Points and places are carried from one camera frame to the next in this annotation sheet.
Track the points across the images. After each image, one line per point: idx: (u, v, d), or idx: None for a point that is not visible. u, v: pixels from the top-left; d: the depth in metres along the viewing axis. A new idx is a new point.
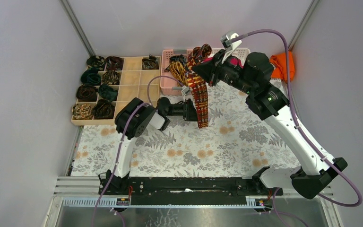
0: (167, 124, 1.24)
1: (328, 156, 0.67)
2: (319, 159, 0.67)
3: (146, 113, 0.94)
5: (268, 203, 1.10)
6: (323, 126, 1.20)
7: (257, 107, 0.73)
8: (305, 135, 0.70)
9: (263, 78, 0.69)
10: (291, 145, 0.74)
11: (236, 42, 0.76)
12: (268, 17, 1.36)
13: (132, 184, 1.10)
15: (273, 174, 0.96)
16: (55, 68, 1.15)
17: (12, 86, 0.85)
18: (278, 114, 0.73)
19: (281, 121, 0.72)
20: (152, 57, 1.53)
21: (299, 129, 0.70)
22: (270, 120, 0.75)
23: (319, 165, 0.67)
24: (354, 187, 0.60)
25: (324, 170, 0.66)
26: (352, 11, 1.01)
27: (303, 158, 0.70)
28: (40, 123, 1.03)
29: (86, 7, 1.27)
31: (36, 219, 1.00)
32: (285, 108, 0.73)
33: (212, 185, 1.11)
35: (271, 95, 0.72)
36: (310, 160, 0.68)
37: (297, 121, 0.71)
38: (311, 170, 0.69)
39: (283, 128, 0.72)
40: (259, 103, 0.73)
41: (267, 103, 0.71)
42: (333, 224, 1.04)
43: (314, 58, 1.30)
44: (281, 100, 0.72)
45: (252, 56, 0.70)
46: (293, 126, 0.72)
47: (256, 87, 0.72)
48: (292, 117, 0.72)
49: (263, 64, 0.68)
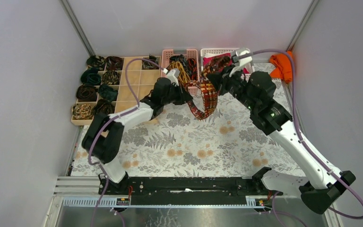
0: (158, 109, 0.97)
1: (335, 170, 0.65)
2: (325, 172, 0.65)
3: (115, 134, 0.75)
5: (268, 203, 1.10)
6: (323, 126, 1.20)
7: (260, 123, 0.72)
8: (309, 149, 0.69)
9: (266, 96, 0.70)
10: (296, 159, 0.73)
11: (245, 59, 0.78)
12: (269, 17, 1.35)
13: (132, 184, 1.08)
15: (277, 178, 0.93)
16: (55, 68, 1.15)
17: (13, 86, 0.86)
18: (281, 129, 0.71)
19: (285, 135, 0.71)
20: (152, 57, 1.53)
21: (304, 144, 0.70)
22: (274, 135, 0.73)
23: (326, 178, 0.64)
24: None
25: (332, 183, 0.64)
26: (352, 11, 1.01)
27: (309, 171, 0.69)
28: (40, 123, 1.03)
29: (86, 6, 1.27)
31: (36, 219, 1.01)
32: (288, 124, 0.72)
33: (212, 185, 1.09)
35: (274, 111, 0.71)
36: (315, 173, 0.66)
37: (301, 135, 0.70)
38: (319, 184, 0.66)
39: (287, 142, 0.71)
40: (263, 119, 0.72)
41: (271, 119, 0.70)
42: (333, 224, 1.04)
43: (314, 59, 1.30)
44: (284, 116, 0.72)
45: (256, 75, 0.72)
46: (297, 140, 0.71)
47: (260, 103, 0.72)
48: (296, 131, 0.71)
49: (265, 82, 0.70)
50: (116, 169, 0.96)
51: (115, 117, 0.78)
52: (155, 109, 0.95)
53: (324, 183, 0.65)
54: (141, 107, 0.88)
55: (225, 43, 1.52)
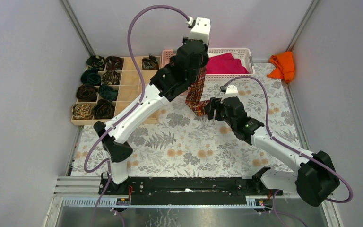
0: (179, 89, 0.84)
1: (305, 151, 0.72)
2: (297, 155, 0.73)
3: (109, 146, 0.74)
5: (268, 203, 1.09)
6: (323, 126, 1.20)
7: (240, 135, 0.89)
8: (279, 141, 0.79)
9: (238, 112, 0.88)
10: (277, 155, 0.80)
11: (230, 92, 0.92)
12: (269, 17, 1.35)
13: (132, 184, 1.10)
15: (275, 177, 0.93)
16: (55, 68, 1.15)
17: (12, 85, 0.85)
18: (255, 133, 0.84)
19: (257, 136, 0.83)
20: (152, 57, 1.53)
21: (273, 138, 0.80)
22: (253, 140, 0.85)
23: (299, 160, 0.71)
24: (345, 182, 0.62)
25: (304, 162, 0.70)
26: (353, 11, 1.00)
27: (287, 161, 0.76)
28: (39, 123, 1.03)
29: (86, 6, 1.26)
31: (36, 219, 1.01)
32: (260, 128, 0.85)
33: (212, 185, 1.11)
35: (248, 123, 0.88)
36: (290, 159, 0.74)
37: (270, 132, 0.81)
38: (296, 168, 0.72)
39: (262, 142, 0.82)
40: (241, 131, 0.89)
41: (245, 129, 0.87)
42: (333, 224, 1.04)
43: (314, 58, 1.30)
44: (257, 125, 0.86)
45: (226, 99, 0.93)
46: (268, 136, 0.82)
47: (236, 118, 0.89)
48: (267, 131, 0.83)
49: (233, 102, 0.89)
50: (120, 171, 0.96)
51: (109, 130, 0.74)
52: (169, 87, 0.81)
53: (297, 163, 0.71)
54: (145, 101, 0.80)
55: (225, 43, 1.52)
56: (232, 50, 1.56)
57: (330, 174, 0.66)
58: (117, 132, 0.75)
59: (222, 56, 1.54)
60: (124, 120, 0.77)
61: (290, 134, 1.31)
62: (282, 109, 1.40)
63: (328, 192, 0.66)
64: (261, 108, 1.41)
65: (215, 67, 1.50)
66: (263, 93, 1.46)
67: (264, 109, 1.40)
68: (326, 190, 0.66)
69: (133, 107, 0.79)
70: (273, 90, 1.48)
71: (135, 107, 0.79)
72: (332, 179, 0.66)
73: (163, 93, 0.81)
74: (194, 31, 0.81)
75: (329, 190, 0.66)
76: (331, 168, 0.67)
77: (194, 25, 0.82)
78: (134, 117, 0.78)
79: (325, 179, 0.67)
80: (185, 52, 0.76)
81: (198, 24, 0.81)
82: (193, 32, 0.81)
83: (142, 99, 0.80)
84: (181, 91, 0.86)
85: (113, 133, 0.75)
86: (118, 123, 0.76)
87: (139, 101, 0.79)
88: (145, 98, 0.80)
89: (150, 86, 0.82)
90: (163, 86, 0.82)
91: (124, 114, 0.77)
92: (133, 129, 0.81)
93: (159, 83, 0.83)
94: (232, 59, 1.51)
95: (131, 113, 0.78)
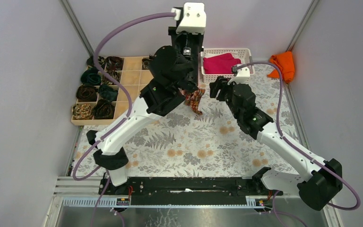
0: (170, 104, 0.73)
1: (317, 158, 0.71)
2: (308, 161, 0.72)
3: (98, 159, 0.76)
5: (268, 203, 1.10)
6: (323, 126, 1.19)
7: (246, 128, 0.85)
8: (291, 144, 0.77)
9: (248, 104, 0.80)
10: (284, 156, 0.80)
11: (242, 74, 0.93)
12: (269, 17, 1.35)
13: (132, 184, 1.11)
15: (276, 176, 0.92)
16: (55, 68, 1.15)
17: (13, 85, 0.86)
18: (263, 129, 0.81)
19: (268, 134, 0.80)
20: (152, 57, 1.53)
21: (283, 138, 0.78)
22: (260, 136, 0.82)
23: (310, 167, 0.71)
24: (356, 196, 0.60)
25: (316, 170, 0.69)
26: (352, 12, 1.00)
27: (296, 164, 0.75)
28: (39, 123, 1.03)
29: (86, 6, 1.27)
31: (36, 219, 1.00)
32: (269, 125, 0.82)
33: (212, 185, 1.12)
35: (256, 117, 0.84)
36: (301, 164, 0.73)
37: (281, 132, 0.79)
38: (306, 174, 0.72)
39: (271, 140, 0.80)
40: (247, 125, 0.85)
41: (253, 123, 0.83)
42: (333, 224, 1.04)
43: (314, 59, 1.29)
44: (265, 119, 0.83)
45: (238, 87, 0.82)
46: (278, 136, 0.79)
47: (244, 111, 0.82)
48: (277, 129, 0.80)
49: (245, 91, 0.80)
50: (118, 176, 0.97)
51: (97, 142, 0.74)
52: (156, 106, 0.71)
53: (308, 171, 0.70)
54: (133, 115, 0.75)
55: (225, 43, 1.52)
56: (232, 50, 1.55)
57: (338, 183, 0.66)
58: (104, 145, 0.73)
59: (222, 56, 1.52)
60: (112, 134, 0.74)
61: (290, 134, 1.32)
62: (282, 109, 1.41)
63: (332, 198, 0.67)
64: (261, 108, 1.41)
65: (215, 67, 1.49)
66: (262, 93, 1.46)
67: (264, 108, 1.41)
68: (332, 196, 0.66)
69: (120, 122, 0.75)
70: (273, 90, 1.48)
71: (123, 121, 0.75)
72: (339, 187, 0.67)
73: (150, 110, 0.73)
74: (183, 25, 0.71)
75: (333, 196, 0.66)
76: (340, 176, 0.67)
77: (184, 17, 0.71)
78: (122, 132, 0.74)
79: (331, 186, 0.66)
80: (155, 70, 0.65)
81: (188, 16, 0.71)
82: (182, 27, 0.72)
83: (130, 114, 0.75)
84: (174, 106, 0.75)
85: (101, 146, 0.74)
86: (106, 136, 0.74)
87: (126, 115, 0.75)
88: (133, 112, 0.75)
89: (139, 100, 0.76)
90: (152, 101, 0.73)
91: (112, 128, 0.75)
92: (124, 141, 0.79)
93: (149, 97, 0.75)
94: (232, 59, 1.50)
95: (119, 128, 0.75)
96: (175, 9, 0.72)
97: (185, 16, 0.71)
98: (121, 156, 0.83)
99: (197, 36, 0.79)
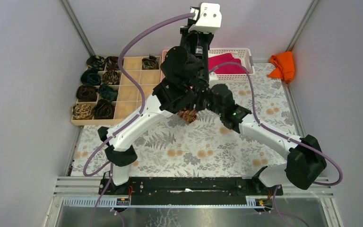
0: (182, 102, 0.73)
1: (293, 136, 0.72)
2: (285, 140, 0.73)
3: (109, 155, 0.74)
5: (268, 203, 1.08)
6: (322, 126, 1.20)
7: (228, 125, 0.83)
8: (268, 128, 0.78)
9: (227, 100, 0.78)
10: (265, 141, 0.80)
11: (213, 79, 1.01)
12: (269, 17, 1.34)
13: (132, 184, 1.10)
15: (270, 172, 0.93)
16: (55, 68, 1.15)
17: (13, 85, 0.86)
18: (243, 121, 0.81)
19: (246, 124, 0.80)
20: (152, 57, 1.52)
21: (262, 125, 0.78)
22: (241, 128, 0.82)
23: (288, 145, 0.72)
24: (337, 166, 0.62)
25: (293, 147, 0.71)
26: (352, 12, 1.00)
27: (275, 145, 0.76)
28: (39, 123, 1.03)
29: (86, 6, 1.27)
31: (36, 219, 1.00)
32: (248, 116, 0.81)
33: (212, 185, 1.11)
35: (236, 111, 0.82)
36: (279, 144, 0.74)
37: (258, 119, 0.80)
38: (285, 152, 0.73)
39: (250, 129, 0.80)
40: (229, 120, 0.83)
41: (233, 118, 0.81)
42: (333, 224, 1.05)
43: (314, 59, 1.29)
44: (245, 112, 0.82)
45: (215, 86, 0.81)
46: (256, 124, 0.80)
47: (223, 107, 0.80)
48: (255, 118, 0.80)
49: (222, 89, 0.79)
50: (120, 174, 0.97)
51: (109, 138, 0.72)
52: (169, 103, 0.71)
53: (286, 148, 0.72)
54: (145, 112, 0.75)
55: (225, 43, 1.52)
56: (233, 50, 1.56)
57: (317, 156, 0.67)
58: (116, 142, 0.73)
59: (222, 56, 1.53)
60: (124, 130, 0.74)
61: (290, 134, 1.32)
62: (282, 109, 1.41)
63: (316, 173, 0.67)
64: (261, 108, 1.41)
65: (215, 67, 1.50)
66: (263, 93, 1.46)
67: (264, 109, 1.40)
68: (314, 172, 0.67)
69: (133, 118, 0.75)
70: (273, 90, 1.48)
71: (135, 118, 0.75)
72: (320, 162, 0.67)
73: (163, 106, 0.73)
74: (199, 25, 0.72)
75: (316, 171, 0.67)
76: (318, 150, 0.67)
77: (200, 17, 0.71)
78: (133, 128, 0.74)
79: (313, 162, 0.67)
80: (167, 70, 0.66)
81: (204, 16, 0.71)
82: (197, 26, 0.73)
83: (142, 111, 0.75)
84: (185, 104, 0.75)
85: (113, 142, 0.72)
86: (118, 132, 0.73)
87: (139, 112, 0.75)
88: (146, 109, 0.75)
89: (152, 97, 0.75)
90: (165, 99, 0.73)
91: (125, 124, 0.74)
92: (135, 138, 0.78)
93: (161, 94, 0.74)
94: (232, 59, 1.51)
95: (131, 124, 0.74)
96: (194, 9, 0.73)
97: (202, 16, 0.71)
98: (130, 153, 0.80)
99: (208, 36, 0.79)
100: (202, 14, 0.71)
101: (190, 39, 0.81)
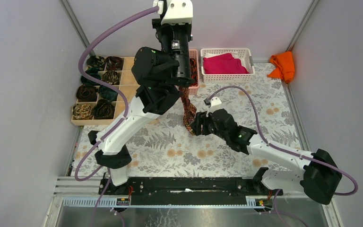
0: (166, 103, 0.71)
1: (305, 153, 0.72)
2: (298, 159, 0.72)
3: (101, 160, 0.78)
5: (268, 203, 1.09)
6: (323, 126, 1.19)
7: (236, 147, 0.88)
8: (276, 147, 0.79)
9: (229, 123, 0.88)
10: (277, 161, 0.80)
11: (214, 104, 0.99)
12: (269, 17, 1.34)
13: (132, 184, 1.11)
15: (276, 177, 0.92)
16: (55, 67, 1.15)
17: (13, 84, 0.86)
18: (250, 143, 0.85)
19: (254, 145, 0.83)
20: None
21: (270, 145, 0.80)
22: (251, 151, 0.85)
23: (301, 163, 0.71)
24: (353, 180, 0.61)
25: (307, 164, 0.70)
26: (352, 12, 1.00)
27: (289, 165, 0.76)
28: (39, 122, 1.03)
29: (86, 6, 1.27)
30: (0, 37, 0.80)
31: (36, 219, 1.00)
32: (254, 137, 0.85)
33: (212, 185, 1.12)
35: (241, 133, 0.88)
36: (292, 163, 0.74)
37: (265, 139, 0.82)
38: (299, 171, 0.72)
39: (259, 150, 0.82)
40: (236, 143, 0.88)
41: (238, 140, 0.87)
42: (333, 224, 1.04)
43: (314, 59, 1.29)
44: (250, 133, 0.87)
45: (215, 114, 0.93)
46: (264, 144, 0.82)
47: (228, 131, 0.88)
48: (262, 138, 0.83)
49: (222, 115, 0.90)
50: (119, 174, 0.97)
51: (99, 143, 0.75)
52: (152, 106, 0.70)
53: (300, 167, 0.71)
54: (130, 116, 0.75)
55: (225, 43, 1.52)
56: (232, 50, 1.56)
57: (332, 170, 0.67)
58: (105, 146, 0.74)
59: (222, 56, 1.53)
60: (111, 135, 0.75)
61: (290, 134, 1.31)
62: (282, 109, 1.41)
63: (334, 187, 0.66)
64: (261, 108, 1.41)
65: (215, 67, 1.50)
66: (262, 93, 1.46)
67: (264, 109, 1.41)
68: (332, 187, 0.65)
69: (118, 122, 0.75)
70: (273, 90, 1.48)
71: (121, 122, 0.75)
72: (335, 174, 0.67)
73: (146, 109, 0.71)
74: (168, 19, 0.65)
75: (334, 185, 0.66)
76: (332, 164, 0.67)
77: (168, 8, 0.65)
78: (119, 132, 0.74)
79: (329, 176, 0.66)
80: (138, 75, 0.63)
81: (172, 7, 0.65)
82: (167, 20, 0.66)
83: (127, 114, 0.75)
84: (171, 103, 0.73)
85: (101, 147, 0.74)
86: (106, 136, 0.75)
87: (124, 116, 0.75)
88: (130, 112, 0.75)
89: (135, 99, 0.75)
90: (148, 100, 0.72)
91: (111, 128, 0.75)
92: (124, 141, 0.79)
93: (144, 95, 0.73)
94: (232, 59, 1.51)
95: (117, 128, 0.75)
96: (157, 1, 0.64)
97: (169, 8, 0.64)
98: (123, 155, 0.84)
99: (185, 26, 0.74)
100: (169, 4, 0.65)
101: (166, 32, 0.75)
